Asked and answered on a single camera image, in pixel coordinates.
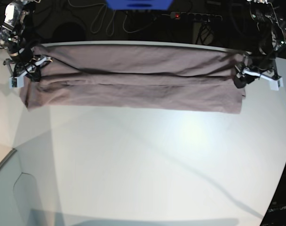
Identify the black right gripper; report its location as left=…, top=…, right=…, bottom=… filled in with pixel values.
left=0, top=32, right=34, bottom=63

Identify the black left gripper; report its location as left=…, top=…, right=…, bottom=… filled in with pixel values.
left=233, top=53, right=278, bottom=89

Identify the mauve grey t-shirt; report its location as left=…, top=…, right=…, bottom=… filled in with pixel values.
left=20, top=44, right=245, bottom=114

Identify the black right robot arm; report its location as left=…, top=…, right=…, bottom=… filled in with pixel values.
left=0, top=0, right=40, bottom=68

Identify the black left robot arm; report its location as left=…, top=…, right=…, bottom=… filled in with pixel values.
left=229, top=0, right=286, bottom=91

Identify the black power strip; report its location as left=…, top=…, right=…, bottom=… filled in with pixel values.
left=169, top=12, right=223, bottom=23

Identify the blue plastic box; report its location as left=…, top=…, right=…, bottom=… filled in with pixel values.
left=106, top=0, right=173, bottom=10

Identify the grey table side panel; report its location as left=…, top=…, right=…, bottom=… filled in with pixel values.
left=0, top=149, right=40, bottom=226

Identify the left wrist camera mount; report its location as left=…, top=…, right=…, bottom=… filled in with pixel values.
left=235, top=64, right=284, bottom=91

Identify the white looped cable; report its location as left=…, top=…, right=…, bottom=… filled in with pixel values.
left=67, top=0, right=158, bottom=36

